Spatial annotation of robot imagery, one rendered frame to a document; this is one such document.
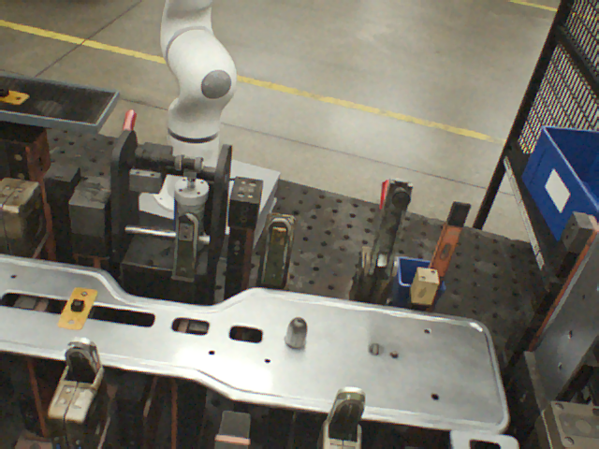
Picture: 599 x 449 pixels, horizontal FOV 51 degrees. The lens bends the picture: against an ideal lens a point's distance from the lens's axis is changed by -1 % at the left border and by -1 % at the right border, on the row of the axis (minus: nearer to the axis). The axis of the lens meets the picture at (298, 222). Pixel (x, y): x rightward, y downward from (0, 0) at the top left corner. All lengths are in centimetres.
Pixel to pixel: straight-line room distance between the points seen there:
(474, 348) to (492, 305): 56
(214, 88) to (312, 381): 64
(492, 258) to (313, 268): 50
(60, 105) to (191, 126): 32
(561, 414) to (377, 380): 26
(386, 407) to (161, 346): 34
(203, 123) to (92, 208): 41
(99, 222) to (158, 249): 13
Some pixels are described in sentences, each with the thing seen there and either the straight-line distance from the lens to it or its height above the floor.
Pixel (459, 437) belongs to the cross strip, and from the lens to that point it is 96.
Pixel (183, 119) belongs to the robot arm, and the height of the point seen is 104.
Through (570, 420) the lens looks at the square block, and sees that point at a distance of 97.
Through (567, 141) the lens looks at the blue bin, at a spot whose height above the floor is 113.
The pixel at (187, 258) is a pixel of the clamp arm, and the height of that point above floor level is 103.
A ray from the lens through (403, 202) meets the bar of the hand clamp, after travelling 97.
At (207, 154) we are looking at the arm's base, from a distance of 147.
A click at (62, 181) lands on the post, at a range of 114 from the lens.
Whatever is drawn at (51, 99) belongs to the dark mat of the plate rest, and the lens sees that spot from 124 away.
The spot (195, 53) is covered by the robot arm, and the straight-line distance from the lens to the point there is 131.
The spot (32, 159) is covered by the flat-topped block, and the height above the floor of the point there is 105.
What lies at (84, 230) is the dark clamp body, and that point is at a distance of 114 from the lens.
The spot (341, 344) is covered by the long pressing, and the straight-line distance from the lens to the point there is 101.
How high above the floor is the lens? 175
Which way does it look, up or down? 38 degrees down
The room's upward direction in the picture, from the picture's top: 10 degrees clockwise
